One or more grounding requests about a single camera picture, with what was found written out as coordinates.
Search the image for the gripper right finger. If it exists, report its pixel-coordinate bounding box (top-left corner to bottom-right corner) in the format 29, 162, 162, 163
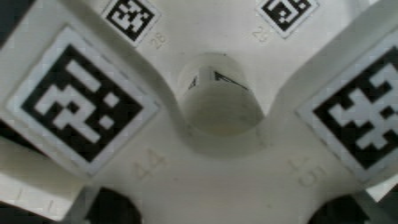
308, 193, 398, 224

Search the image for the white cross-shaped table base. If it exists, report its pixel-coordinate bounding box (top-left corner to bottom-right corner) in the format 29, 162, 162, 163
0, 0, 398, 224

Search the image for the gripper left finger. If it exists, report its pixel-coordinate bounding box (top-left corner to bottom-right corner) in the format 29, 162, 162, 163
64, 186, 142, 224

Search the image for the white round table top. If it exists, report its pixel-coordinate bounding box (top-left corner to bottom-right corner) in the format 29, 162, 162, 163
59, 0, 381, 114

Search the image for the white cylindrical table leg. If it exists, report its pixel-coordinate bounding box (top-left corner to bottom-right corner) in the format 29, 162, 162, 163
182, 65, 263, 136

